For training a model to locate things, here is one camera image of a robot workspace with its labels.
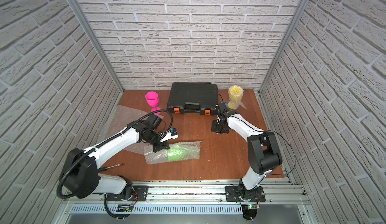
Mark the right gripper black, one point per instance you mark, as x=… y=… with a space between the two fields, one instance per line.
x=214 y=129

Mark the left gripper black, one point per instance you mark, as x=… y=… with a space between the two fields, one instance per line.
x=160 y=145

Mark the green plastic wine glass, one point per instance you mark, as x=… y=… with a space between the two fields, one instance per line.
x=177 y=153

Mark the bubble wrap stack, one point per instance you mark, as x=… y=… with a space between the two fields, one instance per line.
x=121 y=117

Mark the bubble wrap sheet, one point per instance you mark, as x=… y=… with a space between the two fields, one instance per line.
x=161 y=157
x=235 y=97

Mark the yellow plastic wine glass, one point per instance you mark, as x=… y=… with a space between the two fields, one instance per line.
x=234 y=97

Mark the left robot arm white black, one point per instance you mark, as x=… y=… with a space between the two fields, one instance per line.
x=82 y=173

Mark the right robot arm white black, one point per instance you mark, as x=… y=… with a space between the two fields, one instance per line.
x=264 y=155

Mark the pink plastic wine glass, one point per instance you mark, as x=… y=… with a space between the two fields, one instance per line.
x=152 y=99

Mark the black plastic tool case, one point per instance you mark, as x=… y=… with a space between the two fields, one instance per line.
x=190 y=97

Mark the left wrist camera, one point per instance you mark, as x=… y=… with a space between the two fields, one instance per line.
x=170 y=134

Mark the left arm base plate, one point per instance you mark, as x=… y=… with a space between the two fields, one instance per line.
x=136 y=192

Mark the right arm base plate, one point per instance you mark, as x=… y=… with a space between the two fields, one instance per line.
x=237 y=194

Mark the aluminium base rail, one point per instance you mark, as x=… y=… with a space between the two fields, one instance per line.
x=192 y=197

